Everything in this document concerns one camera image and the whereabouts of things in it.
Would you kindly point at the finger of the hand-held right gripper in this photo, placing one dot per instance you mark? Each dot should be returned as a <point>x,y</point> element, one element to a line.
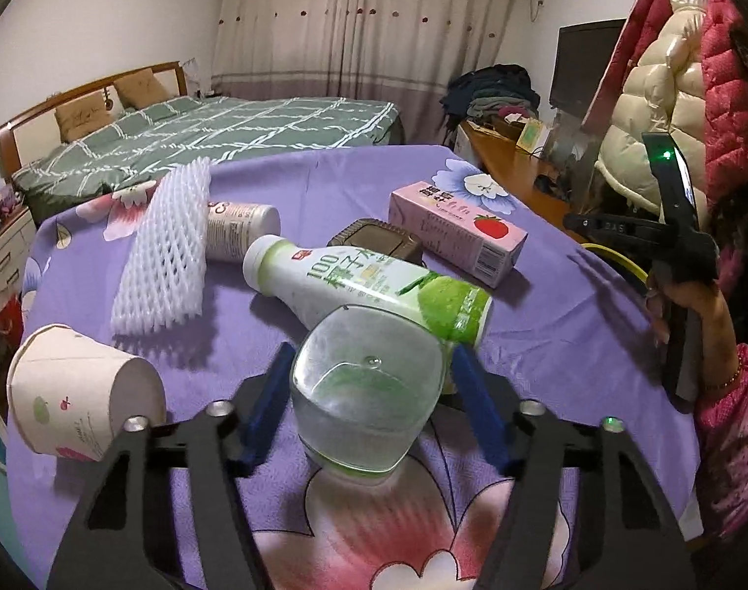
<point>613,226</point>

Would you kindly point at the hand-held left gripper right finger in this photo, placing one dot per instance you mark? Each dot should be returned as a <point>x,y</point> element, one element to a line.
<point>478,405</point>

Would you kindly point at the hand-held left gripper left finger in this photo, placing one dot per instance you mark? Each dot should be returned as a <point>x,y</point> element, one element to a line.
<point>266,405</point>

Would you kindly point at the yellow rimmed trash bin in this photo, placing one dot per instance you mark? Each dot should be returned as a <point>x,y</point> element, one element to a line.
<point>619,261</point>

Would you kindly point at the clear plastic cup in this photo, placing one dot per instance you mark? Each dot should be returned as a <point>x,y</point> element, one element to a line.
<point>361,399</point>

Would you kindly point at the white and green bottle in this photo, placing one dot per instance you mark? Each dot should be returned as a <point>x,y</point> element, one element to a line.
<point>349,276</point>

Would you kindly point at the pink strawberry milk carton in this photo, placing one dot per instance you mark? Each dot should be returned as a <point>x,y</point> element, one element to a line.
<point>460,227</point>

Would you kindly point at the small beige bottle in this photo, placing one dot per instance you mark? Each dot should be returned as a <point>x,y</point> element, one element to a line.
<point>241,227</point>

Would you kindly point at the white foam net sleeve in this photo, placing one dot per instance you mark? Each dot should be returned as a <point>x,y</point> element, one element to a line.
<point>165,246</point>

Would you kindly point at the white paper cup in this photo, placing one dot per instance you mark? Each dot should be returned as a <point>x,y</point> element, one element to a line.
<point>72,393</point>

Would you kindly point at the dark brown square box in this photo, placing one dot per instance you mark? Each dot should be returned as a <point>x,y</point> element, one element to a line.
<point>374,239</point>

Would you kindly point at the person's right forearm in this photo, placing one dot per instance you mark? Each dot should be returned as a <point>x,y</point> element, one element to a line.
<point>736,442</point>

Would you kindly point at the person's right hand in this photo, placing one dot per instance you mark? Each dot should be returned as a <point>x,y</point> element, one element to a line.
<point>712,326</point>

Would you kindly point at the purple floral tablecloth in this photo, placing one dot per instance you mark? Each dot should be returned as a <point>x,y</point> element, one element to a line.
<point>564,350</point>

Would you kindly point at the wooden desk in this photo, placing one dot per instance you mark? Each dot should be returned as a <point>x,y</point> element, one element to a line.
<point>515,160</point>

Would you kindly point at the cream puffer jacket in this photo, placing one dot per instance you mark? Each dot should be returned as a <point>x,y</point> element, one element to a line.
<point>644,110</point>

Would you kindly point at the green framed card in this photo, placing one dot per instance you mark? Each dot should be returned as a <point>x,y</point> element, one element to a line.
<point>532,135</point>

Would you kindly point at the pink quilted jacket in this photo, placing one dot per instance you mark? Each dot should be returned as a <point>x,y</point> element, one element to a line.
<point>730,104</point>

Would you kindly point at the black television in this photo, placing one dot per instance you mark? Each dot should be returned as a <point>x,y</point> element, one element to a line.
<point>586,67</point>

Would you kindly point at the pile of folded clothes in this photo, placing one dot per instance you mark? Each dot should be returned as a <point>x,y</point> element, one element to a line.
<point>490,98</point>

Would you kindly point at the red hanging jacket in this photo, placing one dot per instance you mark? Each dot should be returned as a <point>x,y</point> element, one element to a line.
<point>638,24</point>

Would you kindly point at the red bucket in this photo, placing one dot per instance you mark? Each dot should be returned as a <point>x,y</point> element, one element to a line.
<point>8,319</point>

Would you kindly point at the bed with green plaid cover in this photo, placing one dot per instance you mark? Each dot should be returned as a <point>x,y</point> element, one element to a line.
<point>226,129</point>

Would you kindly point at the white nightstand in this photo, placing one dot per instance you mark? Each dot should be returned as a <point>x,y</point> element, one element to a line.
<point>5,252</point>

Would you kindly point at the pink and beige curtain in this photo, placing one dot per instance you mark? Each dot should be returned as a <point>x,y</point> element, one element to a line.
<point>361,24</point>

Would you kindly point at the brown pillow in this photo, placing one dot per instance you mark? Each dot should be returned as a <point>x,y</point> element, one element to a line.
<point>143,89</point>
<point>85,118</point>

